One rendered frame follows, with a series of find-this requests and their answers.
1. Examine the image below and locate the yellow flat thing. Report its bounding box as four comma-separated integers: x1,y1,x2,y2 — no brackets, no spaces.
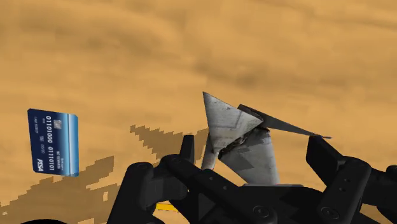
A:
156,203,179,213

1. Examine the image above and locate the blue bank card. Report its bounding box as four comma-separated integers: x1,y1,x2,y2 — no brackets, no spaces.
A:
27,108,80,178

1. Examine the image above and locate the black round thing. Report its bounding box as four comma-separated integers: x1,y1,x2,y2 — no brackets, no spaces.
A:
19,218,67,224

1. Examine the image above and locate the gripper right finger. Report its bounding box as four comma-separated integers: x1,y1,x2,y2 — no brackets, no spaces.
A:
305,135,397,224

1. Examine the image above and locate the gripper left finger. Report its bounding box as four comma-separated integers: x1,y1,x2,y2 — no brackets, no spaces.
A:
106,134,279,224

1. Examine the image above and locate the grey crumpled paper piece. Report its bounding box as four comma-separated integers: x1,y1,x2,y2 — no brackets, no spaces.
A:
200,91,332,187

